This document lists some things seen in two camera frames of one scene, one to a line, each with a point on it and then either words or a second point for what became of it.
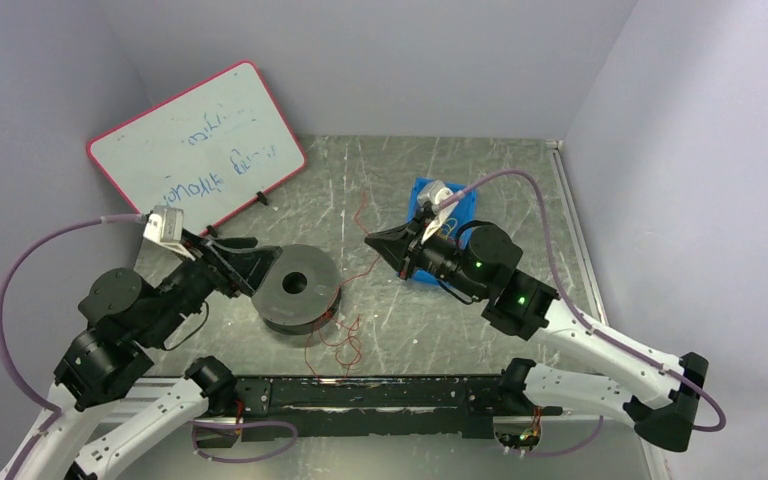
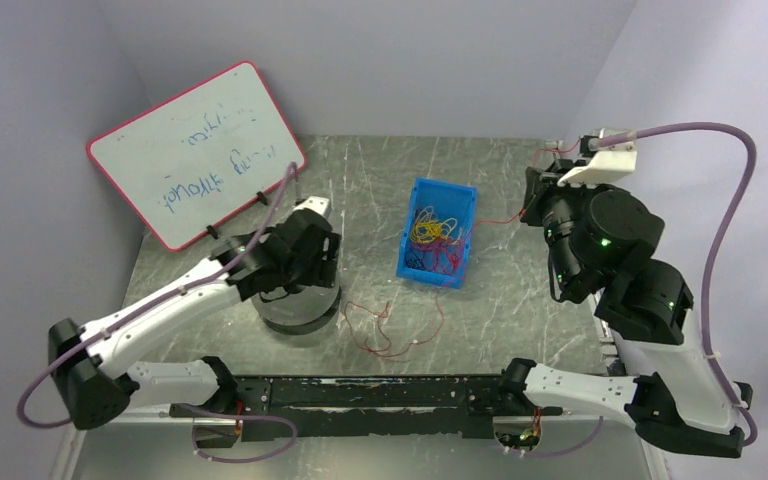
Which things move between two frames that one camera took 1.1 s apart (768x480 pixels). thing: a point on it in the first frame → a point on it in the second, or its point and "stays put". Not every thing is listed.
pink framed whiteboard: x=207 y=152 stays put
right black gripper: x=412 y=249 → x=534 y=196
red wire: x=340 y=290 → x=438 y=300
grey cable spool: x=302 y=291 stays put
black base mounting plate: x=359 y=408 stays put
